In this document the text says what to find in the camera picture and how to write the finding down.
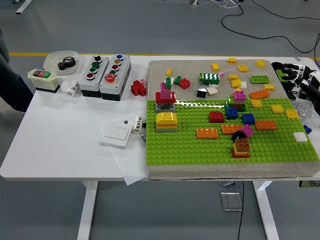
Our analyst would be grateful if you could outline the white wall switch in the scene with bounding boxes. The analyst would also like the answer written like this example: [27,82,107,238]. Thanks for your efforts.
[99,124,133,148]

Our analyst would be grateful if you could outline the red cross-shaped brick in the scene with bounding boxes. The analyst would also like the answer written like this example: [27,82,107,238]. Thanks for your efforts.
[130,79,148,97]

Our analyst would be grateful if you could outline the small black brick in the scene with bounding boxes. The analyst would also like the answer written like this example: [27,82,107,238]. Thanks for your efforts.
[230,131,245,142]

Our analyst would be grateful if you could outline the metal floor socket plate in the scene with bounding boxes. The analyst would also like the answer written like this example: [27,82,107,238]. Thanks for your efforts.
[220,191,243,212]

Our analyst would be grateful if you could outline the white paper sheet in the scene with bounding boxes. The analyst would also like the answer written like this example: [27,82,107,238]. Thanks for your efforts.
[97,122,151,186]

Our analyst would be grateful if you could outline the grey arch brick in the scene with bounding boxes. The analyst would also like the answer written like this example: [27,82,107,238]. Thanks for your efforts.
[154,101,176,114]

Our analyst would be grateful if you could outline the white oval dish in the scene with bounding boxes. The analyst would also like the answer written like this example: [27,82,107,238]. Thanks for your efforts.
[43,50,81,76]

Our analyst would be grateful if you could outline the black floor cable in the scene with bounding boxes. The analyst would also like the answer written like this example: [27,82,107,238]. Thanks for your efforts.
[220,0,320,54]
[249,0,320,21]

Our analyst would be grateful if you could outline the white table leg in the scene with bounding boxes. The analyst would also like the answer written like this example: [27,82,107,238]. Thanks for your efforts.
[252,180,280,240]
[76,180,99,240]

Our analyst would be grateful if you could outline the brown two-by-two brick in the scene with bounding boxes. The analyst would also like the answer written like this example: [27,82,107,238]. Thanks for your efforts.
[234,137,251,153]

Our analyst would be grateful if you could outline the grey thin plate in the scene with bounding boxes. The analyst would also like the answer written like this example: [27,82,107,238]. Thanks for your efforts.
[156,126,178,133]

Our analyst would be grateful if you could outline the yellow curved brick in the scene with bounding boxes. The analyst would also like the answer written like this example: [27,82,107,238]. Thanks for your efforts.
[155,111,178,125]

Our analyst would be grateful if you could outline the green studded baseplate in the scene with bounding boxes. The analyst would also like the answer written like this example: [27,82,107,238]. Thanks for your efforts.
[146,97,320,166]

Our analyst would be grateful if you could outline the black hanging cable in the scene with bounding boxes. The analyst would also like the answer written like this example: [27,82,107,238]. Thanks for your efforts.
[237,180,245,240]

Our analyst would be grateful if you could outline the red curved brick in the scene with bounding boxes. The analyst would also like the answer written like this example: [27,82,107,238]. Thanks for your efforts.
[208,110,225,124]

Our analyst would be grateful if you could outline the orange two-by-four brick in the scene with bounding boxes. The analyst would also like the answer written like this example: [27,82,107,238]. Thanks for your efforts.
[248,89,271,100]
[195,128,219,140]
[254,120,278,131]
[221,124,243,136]

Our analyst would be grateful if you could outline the wide red brick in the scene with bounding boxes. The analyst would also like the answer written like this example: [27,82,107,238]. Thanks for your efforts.
[154,91,177,104]

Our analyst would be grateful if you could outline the white two-by-two plate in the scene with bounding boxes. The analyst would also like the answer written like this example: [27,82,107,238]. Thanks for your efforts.
[292,131,308,143]
[206,85,219,97]

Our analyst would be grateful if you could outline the white pipe tee fitting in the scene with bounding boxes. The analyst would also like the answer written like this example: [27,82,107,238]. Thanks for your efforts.
[60,79,80,98]

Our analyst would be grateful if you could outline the red two-by-two brick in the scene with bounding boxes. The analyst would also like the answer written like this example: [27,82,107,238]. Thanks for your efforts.
[178,77,192,90]

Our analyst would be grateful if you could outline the green studded brick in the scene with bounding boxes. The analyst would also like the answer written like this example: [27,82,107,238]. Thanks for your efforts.
[274,69,286,82]

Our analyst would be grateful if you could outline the tall pink brick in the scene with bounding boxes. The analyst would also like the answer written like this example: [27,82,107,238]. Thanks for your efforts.
[159,82,172,100]

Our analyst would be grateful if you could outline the person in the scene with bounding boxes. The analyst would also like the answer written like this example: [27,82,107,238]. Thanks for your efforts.
[0,27,35,113]

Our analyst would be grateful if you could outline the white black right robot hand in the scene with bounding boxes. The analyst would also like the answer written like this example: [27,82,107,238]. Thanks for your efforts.
[279,62,320,115]

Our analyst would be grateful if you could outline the lime green plate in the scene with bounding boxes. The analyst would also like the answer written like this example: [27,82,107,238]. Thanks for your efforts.
[226,94,250,105]

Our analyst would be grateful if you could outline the dark green brick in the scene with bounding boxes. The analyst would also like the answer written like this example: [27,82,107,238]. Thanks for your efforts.
[224,102,247,113]

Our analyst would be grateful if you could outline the clear plastic bag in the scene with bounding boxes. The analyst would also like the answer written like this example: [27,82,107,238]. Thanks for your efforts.
[291,98,320,126]

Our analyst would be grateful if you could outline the white labelled pipe fitting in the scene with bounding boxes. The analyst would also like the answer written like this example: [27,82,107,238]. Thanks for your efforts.
[131,115,146,134]

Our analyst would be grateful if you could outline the dark grey slope brick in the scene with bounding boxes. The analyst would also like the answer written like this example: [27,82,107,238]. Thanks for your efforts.
[196,85,208,98]

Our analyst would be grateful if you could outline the grey-brown foam mat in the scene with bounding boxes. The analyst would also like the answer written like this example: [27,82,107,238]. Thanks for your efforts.
[146,59,320,181]

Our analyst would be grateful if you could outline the white floor cable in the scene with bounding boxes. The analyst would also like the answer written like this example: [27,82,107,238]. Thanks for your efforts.
[212,0,238,9]

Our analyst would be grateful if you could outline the grey emergency-stop control box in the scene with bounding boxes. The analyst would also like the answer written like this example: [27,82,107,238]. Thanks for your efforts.
[99,53,132,102]

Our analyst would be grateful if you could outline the beige red-green switch box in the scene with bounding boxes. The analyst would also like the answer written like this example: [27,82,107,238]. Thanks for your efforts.
[26,68,61,94]

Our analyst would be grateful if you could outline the blue two-by-two brick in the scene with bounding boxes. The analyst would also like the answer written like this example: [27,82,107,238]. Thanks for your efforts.
[241,113,256,126]
[224,106,239,120]

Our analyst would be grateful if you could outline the black table control panel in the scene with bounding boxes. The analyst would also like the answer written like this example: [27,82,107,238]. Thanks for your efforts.
[298,179,320,188]

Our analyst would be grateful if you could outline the green two-by-four brick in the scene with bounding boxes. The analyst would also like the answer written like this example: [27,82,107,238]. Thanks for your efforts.
[198,72,222,85]

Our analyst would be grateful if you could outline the metal under-table bracket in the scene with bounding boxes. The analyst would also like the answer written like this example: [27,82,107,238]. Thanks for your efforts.
[219,180,239,188]

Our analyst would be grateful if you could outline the green two-by-four plate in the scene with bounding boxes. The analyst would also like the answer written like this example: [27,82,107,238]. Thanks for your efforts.
[250,74,271,85]

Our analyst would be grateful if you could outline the grey four-button control box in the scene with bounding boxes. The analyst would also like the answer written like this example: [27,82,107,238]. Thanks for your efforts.
[78,55,110,98]

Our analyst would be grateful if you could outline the orange thin plate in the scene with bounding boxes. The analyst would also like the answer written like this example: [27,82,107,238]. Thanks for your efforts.
[156,122,178,130]

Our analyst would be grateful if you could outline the black metal gears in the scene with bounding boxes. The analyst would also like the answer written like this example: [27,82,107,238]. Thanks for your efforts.
[57,56,77,72]

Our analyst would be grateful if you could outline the white table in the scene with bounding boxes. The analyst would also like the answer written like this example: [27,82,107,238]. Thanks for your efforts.
[0,53,320,240]

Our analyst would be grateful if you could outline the pink two-by-two brick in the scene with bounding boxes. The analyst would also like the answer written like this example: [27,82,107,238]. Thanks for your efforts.
[240,124,255,138]
[232,90,246,103]

